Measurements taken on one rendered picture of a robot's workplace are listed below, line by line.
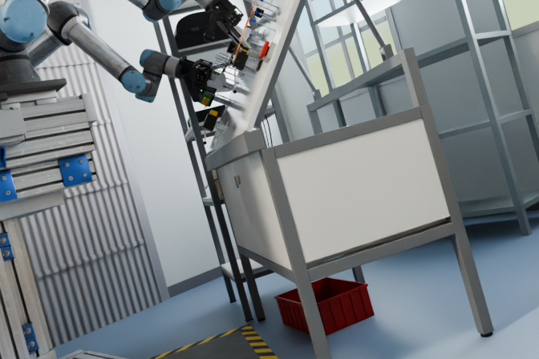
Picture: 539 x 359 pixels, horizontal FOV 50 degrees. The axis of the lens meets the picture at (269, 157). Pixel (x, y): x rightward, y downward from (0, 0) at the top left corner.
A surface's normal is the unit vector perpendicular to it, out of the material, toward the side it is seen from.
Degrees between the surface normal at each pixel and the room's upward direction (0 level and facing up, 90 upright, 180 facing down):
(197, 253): 90
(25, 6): 96
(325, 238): 90
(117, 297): 90
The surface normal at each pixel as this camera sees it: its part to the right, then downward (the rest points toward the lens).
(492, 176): -0.74, 0.20
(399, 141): 0.22, -0.07
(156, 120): 0.62, -0.18
